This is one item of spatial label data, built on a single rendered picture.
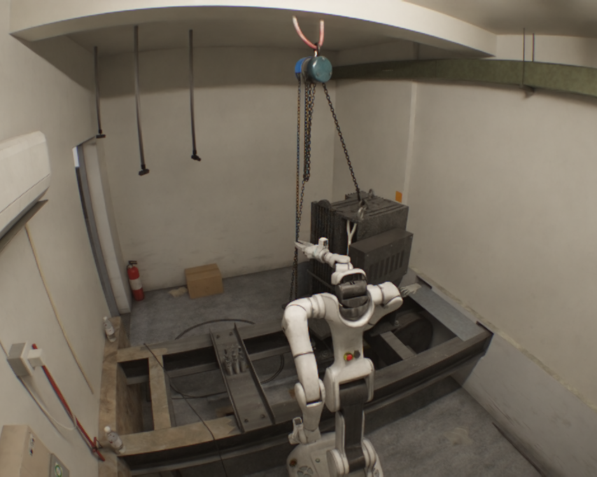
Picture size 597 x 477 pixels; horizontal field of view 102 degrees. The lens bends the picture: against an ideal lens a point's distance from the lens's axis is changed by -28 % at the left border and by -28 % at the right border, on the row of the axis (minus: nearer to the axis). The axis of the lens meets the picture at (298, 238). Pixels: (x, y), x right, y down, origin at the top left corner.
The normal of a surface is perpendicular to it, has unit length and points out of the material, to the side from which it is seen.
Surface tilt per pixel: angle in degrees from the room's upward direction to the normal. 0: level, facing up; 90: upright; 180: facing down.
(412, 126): 90
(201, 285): 90
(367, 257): 90
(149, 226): 90
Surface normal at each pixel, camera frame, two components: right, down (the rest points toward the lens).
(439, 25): 0.38, 0.38
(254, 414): 0.01, -0.91
